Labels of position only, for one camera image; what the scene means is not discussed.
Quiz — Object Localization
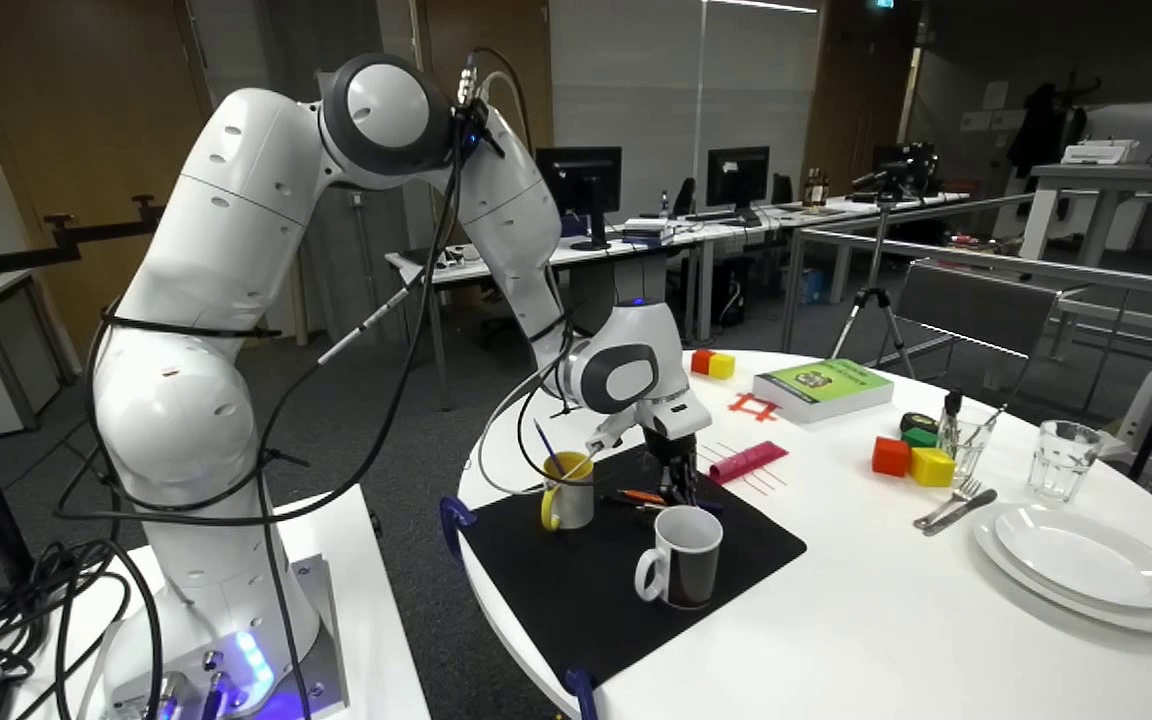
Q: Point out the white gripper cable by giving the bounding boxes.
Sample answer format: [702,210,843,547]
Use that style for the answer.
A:
[473,364,583,501]

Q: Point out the small white plate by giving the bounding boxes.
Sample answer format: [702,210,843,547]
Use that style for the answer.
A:
[986,501,1152,617]

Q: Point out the orange plastic frame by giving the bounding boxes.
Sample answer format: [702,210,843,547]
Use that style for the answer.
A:
[722,388,784,424]

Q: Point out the white robot platform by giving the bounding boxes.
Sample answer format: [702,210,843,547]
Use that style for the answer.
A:
[0,479,434,720]

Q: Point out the green book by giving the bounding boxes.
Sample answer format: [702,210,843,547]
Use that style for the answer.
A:
[749,356,895,428]

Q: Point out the grey chair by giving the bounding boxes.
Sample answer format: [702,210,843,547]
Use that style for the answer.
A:
[887,256,1068,409]

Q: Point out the metal frame railing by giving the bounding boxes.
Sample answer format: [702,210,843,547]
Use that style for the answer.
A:
[780,192,1152,404]

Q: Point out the yellow mug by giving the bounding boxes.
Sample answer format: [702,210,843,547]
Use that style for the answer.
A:
[536,448,601,538]

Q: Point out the black computer monitor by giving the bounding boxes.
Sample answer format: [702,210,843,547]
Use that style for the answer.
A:
[533,144,626,253]
[702,140,775,226]

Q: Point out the clear drinking glass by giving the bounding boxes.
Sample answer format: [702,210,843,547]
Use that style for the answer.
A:
[1024,418,1102,507]

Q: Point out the camera tripod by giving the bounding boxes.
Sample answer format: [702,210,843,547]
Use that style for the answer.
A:
[824,137,949,378]

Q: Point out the long white office desk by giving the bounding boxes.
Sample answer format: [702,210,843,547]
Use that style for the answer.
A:
[383,190,975,353]

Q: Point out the blue tape strip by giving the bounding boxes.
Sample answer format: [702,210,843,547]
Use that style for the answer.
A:
[560,663,604,720]
[434,493,476,541]

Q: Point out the orange-red block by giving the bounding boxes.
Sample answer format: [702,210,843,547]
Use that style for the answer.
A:
[867,432,917,479]

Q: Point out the black table mat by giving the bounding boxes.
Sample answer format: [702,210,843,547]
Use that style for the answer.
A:
[455,439,811,694]

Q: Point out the metal cutlery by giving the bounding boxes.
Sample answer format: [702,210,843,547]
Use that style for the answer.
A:
[913,485,1005,541]

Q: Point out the white mug dark inside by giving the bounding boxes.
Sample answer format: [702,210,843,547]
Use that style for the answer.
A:
[631,501,726,617]

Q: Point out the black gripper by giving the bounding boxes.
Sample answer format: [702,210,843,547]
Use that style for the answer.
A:
[635,424,702,512]

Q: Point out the pink ruler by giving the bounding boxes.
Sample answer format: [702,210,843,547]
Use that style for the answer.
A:
[702,438,790,490]

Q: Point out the dark pen in mug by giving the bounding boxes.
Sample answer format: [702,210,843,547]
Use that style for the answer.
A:
[527,418,566,474]

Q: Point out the glass holding utensils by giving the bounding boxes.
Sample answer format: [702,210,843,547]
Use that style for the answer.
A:
[941,383,1007,493]

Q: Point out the yellow block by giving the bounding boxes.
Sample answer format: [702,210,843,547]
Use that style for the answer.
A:
[906,443,959,493]

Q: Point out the black floor cables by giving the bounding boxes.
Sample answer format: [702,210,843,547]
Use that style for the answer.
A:
[0,538,168,720]

